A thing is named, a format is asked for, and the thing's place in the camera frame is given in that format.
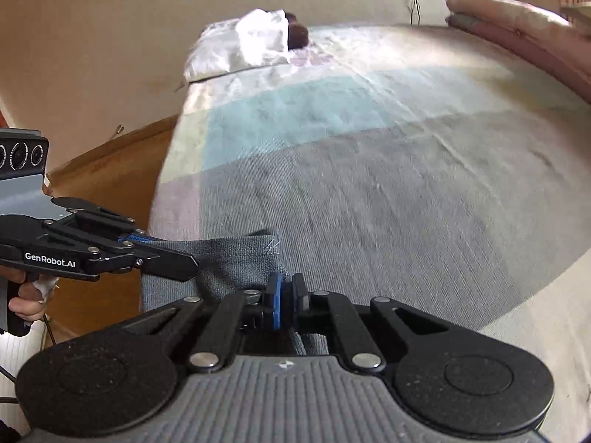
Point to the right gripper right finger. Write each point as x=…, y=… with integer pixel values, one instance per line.
x=334, y=316

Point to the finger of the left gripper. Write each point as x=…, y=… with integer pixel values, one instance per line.
x=85, y=257
x=89, y=218

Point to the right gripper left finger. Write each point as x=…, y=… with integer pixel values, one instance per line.
x=248, y=312

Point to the dark grey trousers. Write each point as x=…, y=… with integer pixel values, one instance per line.
x=226, y=266

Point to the person left hand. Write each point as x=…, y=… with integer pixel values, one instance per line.
x=33, y=297

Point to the striped pastel bed sheet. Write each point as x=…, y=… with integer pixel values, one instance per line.
x=420, y=163

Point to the white cloth on bed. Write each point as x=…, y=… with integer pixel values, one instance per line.
x=257, y=39

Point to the dark brown small object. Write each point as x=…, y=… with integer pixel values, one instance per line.
x=297, y=33

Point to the folded floral pink quilt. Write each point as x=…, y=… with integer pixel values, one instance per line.
x=539, y=36

